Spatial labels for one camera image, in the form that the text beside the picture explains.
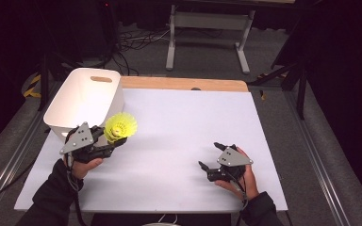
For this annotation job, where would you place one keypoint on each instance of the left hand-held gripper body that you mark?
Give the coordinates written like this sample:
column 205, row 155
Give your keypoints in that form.
column 81, row 139

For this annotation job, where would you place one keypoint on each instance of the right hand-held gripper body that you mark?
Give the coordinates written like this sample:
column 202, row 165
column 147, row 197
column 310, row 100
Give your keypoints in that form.
column 232, row 160

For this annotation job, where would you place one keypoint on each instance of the white plastic storage bin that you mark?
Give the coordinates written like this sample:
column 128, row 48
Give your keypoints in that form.
column 81, row 100

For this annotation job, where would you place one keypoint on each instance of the person's left hand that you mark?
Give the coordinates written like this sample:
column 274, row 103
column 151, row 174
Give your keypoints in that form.
column 83, row 168

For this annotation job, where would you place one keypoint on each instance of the person's right hand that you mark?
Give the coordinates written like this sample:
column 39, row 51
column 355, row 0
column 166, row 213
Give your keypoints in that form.
column 248, row 185

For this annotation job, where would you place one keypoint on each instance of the white table mat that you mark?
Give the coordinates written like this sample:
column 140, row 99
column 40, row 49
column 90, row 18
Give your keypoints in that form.
column 169, row 175

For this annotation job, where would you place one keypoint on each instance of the black metal stand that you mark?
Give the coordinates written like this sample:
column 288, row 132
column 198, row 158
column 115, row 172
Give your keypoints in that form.
column 43, row 81

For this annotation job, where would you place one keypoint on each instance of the yellow black hazard tape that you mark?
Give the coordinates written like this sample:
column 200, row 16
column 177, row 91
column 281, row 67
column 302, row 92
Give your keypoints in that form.
column 33, row 89

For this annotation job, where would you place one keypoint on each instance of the black tripod stand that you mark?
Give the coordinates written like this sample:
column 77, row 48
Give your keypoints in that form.
column 301, row 91

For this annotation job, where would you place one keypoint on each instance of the aluminium floor rail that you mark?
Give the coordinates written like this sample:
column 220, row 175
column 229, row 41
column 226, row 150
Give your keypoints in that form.
column 320, row 169
column 9, row 166

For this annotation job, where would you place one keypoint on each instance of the grey metal desk frame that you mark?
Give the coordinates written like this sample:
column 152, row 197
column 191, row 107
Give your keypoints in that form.
column 210, row 21

